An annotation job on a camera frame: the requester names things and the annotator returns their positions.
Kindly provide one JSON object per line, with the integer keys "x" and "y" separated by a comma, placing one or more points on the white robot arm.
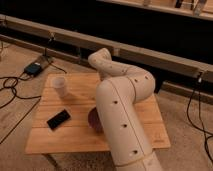
{"x": 123, "y": 85}

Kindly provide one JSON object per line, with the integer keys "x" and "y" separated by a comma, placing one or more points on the dark purple bowl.
{"x": 94, "y": 121}

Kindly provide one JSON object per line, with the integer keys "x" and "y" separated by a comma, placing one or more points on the translucent plastic cup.
{"x": 60, "y": 86}

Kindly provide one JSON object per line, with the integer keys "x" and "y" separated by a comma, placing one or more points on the black phone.
{"x": 58, "y": 119}

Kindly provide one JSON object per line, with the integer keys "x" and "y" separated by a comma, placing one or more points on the wooden table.
{"x": 75, "y": 134}

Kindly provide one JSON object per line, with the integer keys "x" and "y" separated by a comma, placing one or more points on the black power adapter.
{"x": 33, "y": 69}

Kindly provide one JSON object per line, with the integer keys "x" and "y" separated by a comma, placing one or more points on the long wooden beam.
{"x": 180, "y": 65}

